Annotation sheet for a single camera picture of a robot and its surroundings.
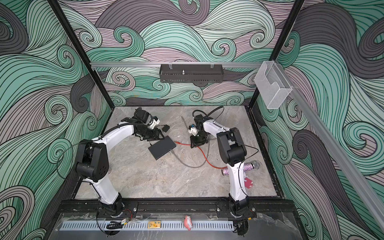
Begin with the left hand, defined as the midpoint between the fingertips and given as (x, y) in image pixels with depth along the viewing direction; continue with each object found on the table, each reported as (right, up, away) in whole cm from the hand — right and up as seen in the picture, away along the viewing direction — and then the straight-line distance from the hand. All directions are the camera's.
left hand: (162, 137), depth 89 cm
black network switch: (-1, -7, +5) cm, 9 cm away
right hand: (+20, -7, +8) cm, 23 cm away
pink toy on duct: (+16, -36, -24) cm, 46 cm away
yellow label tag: (0, -39, -21) cm, 44 cm away
